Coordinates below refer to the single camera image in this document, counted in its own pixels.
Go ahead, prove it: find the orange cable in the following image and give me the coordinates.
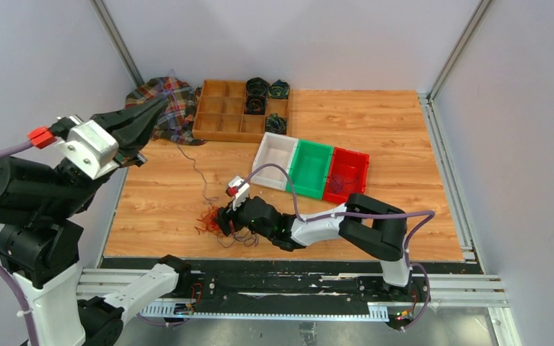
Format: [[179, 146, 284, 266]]
[[195, 208, 221, 237]]

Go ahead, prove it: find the blue purple cable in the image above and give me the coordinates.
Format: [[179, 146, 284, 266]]
[[159, 79, 261, 249]]

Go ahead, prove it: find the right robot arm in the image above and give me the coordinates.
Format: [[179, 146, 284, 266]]
[[214, 193, 413, 301]]

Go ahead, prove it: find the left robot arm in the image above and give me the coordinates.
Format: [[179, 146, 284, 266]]
[[0, 97, 192, 345]]

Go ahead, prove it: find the plaid cloth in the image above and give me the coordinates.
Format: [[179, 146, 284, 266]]
[[125, 76, 206, 146]]

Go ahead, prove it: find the white plastic bin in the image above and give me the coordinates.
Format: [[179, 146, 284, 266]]
[[250, 133, 299, 191]]

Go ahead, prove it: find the green plastic bin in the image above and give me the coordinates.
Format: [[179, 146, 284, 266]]
[[289, 139, 334, 200]]

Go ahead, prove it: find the wooden compartment tray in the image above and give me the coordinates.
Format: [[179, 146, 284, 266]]
[[193, 79, 292, 143]]

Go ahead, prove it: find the rolled dark sock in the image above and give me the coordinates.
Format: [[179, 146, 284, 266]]
[[245, 77, 270, 96], [244, 94, 267, 115], [265, 113, 288, 135]]

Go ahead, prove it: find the red plastic bin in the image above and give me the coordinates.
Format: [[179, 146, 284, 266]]
[[322, 147, 369, 204]]

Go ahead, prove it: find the rolled teal sock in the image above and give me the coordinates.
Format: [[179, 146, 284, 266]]
[[268, 79, 290, 99]]

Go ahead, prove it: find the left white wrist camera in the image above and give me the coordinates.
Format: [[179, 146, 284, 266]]
[[50, 115, 119, 179]]

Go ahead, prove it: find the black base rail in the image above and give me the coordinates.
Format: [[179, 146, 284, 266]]
[[166, 259, 429, 315]]

